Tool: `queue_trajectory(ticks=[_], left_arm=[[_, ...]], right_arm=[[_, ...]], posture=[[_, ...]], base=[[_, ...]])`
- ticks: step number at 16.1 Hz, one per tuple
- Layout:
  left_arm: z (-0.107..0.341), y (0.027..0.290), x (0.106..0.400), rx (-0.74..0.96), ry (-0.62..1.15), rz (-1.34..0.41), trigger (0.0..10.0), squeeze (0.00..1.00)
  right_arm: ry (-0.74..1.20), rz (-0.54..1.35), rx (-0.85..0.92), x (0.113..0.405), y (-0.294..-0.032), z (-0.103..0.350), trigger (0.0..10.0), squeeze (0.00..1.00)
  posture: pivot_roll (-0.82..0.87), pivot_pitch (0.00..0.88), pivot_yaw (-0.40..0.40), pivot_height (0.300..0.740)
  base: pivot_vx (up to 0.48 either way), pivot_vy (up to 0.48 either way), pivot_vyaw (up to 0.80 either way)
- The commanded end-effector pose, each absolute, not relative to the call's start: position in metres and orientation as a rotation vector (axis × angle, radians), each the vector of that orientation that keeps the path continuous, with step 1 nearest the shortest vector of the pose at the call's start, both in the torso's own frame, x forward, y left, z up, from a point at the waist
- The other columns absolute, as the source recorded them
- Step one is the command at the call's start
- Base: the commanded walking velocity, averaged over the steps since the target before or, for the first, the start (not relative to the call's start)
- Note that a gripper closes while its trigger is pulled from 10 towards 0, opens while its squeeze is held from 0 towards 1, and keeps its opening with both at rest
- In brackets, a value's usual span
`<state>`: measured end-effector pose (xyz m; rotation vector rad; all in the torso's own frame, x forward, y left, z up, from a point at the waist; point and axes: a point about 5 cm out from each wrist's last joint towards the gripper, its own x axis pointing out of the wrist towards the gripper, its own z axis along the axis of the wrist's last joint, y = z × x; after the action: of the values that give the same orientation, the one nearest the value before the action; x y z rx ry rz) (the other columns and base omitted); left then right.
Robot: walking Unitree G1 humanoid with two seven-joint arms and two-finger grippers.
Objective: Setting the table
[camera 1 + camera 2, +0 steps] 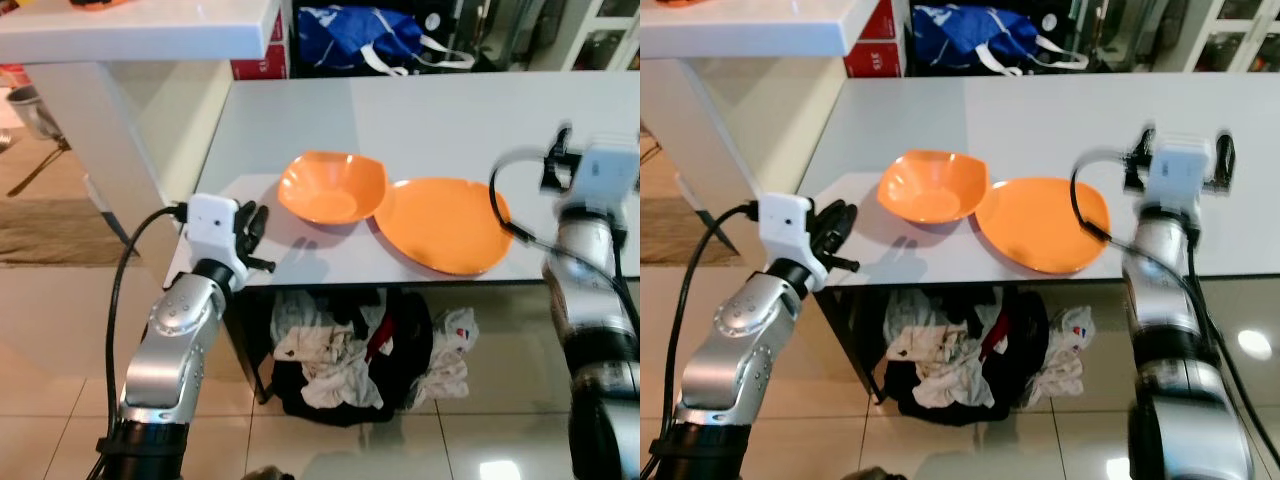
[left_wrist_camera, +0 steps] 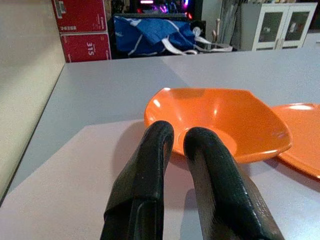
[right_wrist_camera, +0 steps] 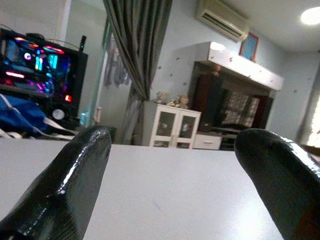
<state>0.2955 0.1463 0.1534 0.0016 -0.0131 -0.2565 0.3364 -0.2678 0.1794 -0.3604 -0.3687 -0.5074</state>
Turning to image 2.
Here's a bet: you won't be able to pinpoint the orange plate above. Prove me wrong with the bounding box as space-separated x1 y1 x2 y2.
271 103 320 181

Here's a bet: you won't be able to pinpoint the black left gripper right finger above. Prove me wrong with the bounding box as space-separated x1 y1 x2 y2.
182 126 286 240

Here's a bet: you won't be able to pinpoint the red cardboard box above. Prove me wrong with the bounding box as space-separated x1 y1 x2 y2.
51 0 109 34

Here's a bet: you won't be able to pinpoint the black case white logo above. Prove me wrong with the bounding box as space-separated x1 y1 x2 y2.
190 19 207 42

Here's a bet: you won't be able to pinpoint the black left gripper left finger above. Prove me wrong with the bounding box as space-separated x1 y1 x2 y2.
99 120 175 240

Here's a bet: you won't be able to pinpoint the computer with coloured lights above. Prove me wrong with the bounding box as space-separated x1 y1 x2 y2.
111 0 196 20

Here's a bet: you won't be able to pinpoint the orange bowl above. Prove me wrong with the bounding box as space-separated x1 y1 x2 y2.
143 87 293 164

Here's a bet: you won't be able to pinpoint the red cardboard box print 315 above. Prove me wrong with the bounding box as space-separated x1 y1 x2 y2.
60 32 112 63

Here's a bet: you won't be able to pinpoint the blue bag white straps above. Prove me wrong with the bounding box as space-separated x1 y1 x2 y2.
112 15 235 57

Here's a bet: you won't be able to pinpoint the white cabinet glass doors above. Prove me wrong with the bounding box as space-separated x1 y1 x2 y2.
239 2 318 52

